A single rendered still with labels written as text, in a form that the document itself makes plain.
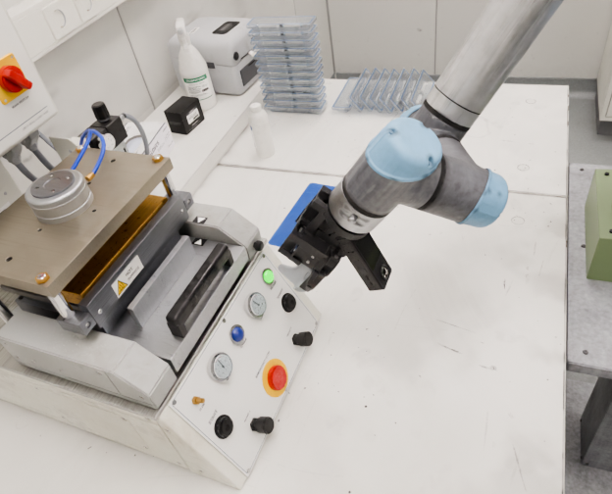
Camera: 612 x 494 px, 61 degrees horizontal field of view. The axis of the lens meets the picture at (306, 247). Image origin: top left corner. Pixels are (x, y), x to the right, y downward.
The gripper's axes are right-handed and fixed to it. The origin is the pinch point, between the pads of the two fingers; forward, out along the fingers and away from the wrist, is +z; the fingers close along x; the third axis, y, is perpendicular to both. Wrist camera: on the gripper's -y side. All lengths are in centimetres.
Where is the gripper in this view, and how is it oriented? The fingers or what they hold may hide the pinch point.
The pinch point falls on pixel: (302, 285)
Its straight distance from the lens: 85.8
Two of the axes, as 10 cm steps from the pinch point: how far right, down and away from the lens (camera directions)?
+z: -4.2, 5.0, 7.6
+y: -8.3, -5.5, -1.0
